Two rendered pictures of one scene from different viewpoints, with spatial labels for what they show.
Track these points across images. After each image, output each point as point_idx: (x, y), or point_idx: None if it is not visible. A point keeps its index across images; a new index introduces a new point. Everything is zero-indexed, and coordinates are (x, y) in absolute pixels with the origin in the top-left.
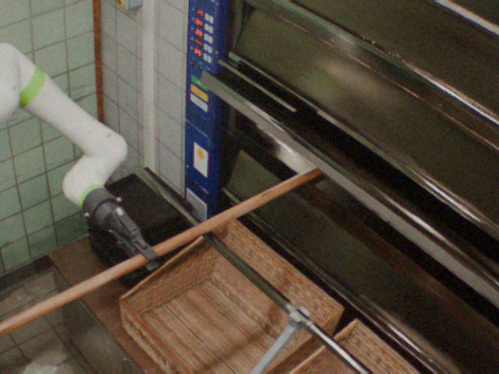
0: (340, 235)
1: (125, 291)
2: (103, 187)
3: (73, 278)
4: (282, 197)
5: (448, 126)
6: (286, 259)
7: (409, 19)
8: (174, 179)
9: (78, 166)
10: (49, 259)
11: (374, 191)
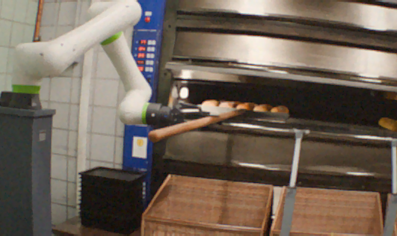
0: (258, 143)
1: (121, 234)
2: None
3: (81, 234)
4: (210, 142)
5: (314, 44)
6: None
7: (286, 1)
8: None
9: (129, 96)
10: (52, 231)
11: (300, 72)
